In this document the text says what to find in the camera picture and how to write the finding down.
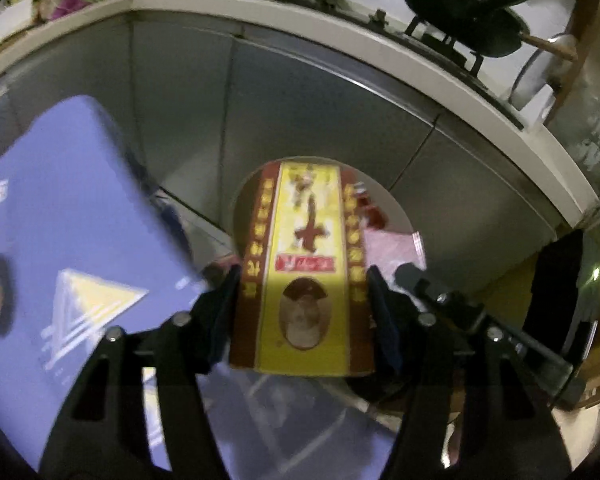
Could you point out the yellow red paper box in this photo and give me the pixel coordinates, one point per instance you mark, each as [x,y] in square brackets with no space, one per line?
[339,348]

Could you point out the round metal trash bin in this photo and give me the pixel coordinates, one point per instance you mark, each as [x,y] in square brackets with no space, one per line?
[307,232]

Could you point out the blue printed table cloth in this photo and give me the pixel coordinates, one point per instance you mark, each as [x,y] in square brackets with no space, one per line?
[83,249]

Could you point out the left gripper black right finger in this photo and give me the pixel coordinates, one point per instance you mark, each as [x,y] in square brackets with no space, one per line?
[472,409]

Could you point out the black wok with wooden handle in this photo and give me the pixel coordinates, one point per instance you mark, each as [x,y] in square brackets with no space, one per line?
[489,28]

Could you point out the kitchen counter cabinet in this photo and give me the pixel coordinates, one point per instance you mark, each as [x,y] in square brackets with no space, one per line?
[206,91]

